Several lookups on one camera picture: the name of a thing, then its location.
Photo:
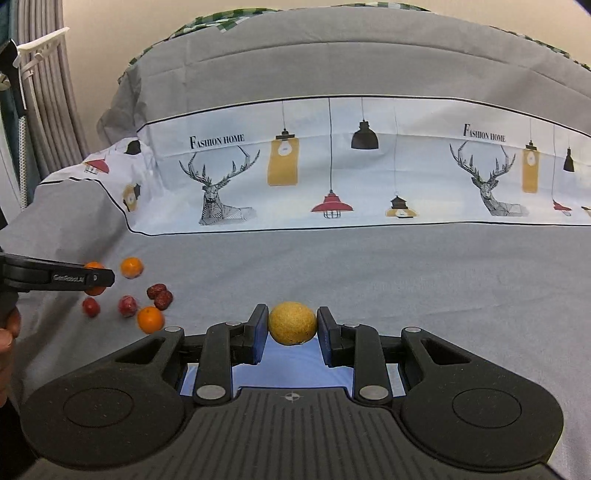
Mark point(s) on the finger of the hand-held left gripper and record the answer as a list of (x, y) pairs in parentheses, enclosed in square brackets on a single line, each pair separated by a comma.
[(102, 278)]

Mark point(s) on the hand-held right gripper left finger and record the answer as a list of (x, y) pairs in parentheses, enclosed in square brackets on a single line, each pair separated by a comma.
[(259, 334)]

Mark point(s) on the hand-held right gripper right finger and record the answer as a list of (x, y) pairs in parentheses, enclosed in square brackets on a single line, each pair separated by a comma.
[(323, 337)]

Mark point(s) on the small orange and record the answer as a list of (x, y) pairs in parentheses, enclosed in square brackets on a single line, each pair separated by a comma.
[(131, 267), (150, 320), (96, 265)]

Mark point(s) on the red fruit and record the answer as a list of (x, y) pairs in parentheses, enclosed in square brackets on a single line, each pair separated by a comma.
[(91, 307)]

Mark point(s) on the yellow round fruit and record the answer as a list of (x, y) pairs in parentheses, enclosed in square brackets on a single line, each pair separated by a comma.
[(292, 323)]

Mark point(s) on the red candy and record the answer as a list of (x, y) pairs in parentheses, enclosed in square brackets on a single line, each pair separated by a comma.
[(128, 306)]

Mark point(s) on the light blue plate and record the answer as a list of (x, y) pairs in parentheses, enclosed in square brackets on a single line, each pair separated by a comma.
[(286, 369)]

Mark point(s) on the person's left hand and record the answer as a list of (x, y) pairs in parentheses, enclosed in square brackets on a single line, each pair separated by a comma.
[(10, 323)]

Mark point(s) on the grey curtain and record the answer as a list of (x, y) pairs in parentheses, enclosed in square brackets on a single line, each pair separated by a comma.
[(51, 106)]

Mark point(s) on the white plastic rack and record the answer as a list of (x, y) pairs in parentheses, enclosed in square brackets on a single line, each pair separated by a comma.
[(39, 53)]

